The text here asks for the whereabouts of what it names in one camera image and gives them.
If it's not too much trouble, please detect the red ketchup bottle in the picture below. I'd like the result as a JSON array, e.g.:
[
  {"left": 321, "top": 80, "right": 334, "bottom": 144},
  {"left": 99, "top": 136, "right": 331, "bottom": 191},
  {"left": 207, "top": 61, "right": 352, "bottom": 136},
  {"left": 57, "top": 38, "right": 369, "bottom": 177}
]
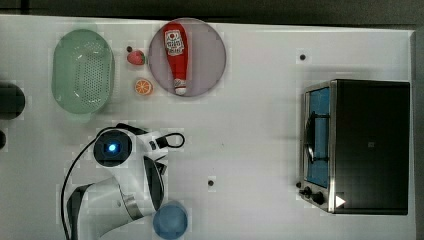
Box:
[{"left": 163, "top": 22, "right": 189, "bottom": 96}]

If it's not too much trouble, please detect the orange slice toy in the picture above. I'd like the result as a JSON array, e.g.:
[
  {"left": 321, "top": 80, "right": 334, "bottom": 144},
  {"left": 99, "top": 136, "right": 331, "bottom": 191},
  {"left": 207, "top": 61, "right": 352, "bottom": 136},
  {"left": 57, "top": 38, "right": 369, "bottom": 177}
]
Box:
[{"left": 135, "top": 79, "right": 154, "bottom": 96}]

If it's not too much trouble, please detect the blue mug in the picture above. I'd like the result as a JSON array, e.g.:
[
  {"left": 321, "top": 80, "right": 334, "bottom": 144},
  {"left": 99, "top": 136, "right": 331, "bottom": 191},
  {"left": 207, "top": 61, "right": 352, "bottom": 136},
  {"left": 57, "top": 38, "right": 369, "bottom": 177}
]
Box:
[{"left": 153, "top": 201, "right": 188, "bottom": 240}]

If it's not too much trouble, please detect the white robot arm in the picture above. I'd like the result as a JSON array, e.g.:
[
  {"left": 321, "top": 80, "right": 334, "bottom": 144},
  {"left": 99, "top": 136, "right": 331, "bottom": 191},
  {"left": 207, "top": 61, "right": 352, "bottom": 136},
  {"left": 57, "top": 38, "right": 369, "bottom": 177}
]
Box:
[{"left": 61, "top": 123, "right": 168, "bottom": 240}]

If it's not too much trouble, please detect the green perforated colander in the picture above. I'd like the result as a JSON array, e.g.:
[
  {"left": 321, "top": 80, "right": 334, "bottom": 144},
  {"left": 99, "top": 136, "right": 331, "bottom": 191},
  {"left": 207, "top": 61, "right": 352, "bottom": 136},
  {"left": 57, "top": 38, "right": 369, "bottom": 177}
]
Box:
[{"left": 52, "top": 29, "right": 115, "bottom": 114}]

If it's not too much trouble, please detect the black toaster oven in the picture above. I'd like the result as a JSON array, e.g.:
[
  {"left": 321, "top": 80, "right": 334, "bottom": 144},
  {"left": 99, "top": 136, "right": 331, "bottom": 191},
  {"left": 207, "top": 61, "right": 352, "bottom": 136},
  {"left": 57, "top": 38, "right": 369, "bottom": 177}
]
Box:
[{"left": 296, "top": 79, "right": 411, "bottom": 215}]

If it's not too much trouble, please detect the red strawberry near plate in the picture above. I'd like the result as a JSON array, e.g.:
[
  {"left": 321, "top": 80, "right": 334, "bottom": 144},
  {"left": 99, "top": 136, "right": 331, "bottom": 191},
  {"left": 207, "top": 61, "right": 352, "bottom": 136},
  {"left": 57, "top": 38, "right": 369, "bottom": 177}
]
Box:
[{"left": 127, "top": 50, "right": 146, "bottom": 66}]

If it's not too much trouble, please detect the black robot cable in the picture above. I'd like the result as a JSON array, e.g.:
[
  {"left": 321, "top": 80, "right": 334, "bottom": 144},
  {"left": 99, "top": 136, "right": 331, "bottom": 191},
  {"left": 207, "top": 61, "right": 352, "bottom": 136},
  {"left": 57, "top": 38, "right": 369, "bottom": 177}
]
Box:
[{"left": 60, "top": 125, "right": 186, "bottom": 240}]

